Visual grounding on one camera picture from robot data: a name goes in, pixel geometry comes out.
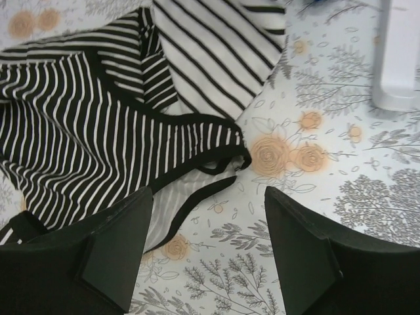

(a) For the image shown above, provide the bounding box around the silver white clothes rack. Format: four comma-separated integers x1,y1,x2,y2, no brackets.
372,0,419,112

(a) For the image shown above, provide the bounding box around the floral patterned table mat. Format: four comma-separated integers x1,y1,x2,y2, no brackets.
1,1,419,314

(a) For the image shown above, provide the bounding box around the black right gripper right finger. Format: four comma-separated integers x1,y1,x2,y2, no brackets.
264,186,419,315

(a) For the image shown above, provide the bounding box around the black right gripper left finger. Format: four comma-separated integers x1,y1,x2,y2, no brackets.
1,187,153,314

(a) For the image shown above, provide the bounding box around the white black thin striped tank top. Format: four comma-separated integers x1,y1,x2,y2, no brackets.
152,1,286,120

